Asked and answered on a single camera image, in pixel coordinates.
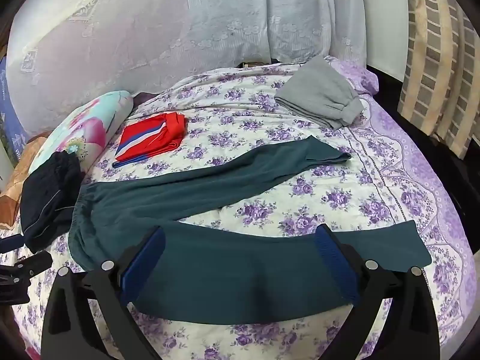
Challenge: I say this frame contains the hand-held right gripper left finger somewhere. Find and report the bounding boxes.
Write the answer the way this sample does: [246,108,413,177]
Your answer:
[40,227,167,360]

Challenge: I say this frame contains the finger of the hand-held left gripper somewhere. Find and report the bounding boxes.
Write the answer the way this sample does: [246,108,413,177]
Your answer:
[0,250,53,305]
[0,234,24,254]

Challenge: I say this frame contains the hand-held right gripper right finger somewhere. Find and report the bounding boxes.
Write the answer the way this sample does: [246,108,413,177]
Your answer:
[314,224,440,360]

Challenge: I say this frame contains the dark green pants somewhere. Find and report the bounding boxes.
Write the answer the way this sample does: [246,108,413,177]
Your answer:
[68,135,432,325]

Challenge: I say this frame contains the folded grey pants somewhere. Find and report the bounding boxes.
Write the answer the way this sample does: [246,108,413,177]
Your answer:
[274,55,365,130]

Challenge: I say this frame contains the orange brown pillow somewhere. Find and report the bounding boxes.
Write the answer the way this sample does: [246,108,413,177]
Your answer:
[0,137,47,229]

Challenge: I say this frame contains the black garment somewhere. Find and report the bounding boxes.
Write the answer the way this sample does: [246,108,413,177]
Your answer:
[20,151,85,254]

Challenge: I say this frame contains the red striped shorts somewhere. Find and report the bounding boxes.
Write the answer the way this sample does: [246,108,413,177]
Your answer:
[112,112,187,169]

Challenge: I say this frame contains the blue printed board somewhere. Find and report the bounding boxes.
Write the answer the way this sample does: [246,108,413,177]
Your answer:
[0,56,30,166]

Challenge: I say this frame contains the floral pillow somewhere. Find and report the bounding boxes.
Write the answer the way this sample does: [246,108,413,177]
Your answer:
[28,91,134,175]

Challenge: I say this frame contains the purple floral bedsheet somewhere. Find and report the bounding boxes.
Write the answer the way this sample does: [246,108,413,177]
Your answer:
[11,56,474,360]

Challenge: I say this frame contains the beige grey striped curtain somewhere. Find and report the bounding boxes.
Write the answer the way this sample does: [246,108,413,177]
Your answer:
[397,0,480,159]

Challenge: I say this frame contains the white lace curtain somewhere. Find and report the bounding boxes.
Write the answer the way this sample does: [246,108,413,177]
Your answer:
[7,0,276,136]

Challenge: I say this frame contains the plain pale curtain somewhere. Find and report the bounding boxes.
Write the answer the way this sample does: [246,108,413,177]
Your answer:
[262,0,369,67]

